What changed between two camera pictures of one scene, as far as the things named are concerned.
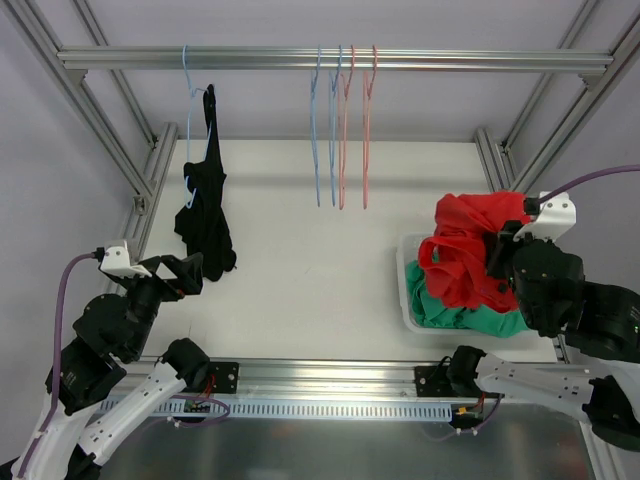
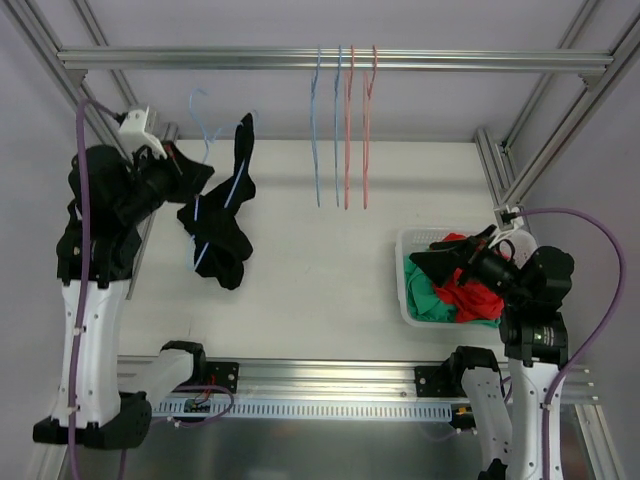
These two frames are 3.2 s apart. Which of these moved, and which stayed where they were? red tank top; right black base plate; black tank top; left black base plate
Moved: black tank top; red tank top
Stayed: right black base plate; left black base plate
